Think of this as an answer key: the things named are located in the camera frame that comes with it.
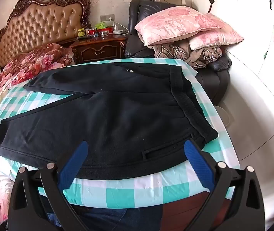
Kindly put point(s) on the red box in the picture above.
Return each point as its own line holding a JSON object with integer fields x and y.
{"x": 93, "y": 31}

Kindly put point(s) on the black pants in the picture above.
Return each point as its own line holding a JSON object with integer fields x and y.
{"x": 115, "y": 113}

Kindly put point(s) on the brown plaid blanket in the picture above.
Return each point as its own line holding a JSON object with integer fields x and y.
{"x": 175, "y": 50}

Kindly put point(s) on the wooden table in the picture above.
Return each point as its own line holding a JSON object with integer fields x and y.
{"x": 187, "y": 204}

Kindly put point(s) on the yellow jar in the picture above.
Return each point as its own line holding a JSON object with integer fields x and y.
{"x": 81, "y": 33}

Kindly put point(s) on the large pink floral pillow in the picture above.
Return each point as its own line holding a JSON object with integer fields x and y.
{"x": 175, "y": 24}

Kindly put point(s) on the green white checked tablecloth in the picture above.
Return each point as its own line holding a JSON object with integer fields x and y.
{"x": 127, "y": 192}

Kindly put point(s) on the white round stool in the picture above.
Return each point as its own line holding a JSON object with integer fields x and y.
{"x": 227, "y": 116}

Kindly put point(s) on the wall socket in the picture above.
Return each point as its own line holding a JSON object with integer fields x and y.
{"x": 107, "y": 17}

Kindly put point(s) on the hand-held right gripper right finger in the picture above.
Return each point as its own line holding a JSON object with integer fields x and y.
{"x": 197, "y": 166}

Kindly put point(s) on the dark wooden nightstand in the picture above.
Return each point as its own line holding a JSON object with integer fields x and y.
{"x": 98, "y": 50}

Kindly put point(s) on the small pink floral pillow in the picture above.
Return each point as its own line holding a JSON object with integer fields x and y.
{"x": 218, "y": 39}

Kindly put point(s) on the black remote control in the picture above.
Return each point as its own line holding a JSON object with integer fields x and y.
{"x": 83, "y": 38}

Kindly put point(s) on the green crumpled bag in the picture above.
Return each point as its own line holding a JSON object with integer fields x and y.
{"x": 101, "y": 25}

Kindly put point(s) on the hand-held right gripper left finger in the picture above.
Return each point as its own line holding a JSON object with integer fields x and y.
{"x": 73, "y": 166}

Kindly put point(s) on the white wardrobe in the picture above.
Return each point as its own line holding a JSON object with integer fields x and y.
{"x": 247, "y": 53}

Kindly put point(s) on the tufted leather bed headboard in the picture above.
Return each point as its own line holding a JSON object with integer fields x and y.
{"x": 43, "y": 24}

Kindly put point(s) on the black leather armchair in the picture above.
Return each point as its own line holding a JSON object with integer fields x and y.
{"x": 211, "y": 84}

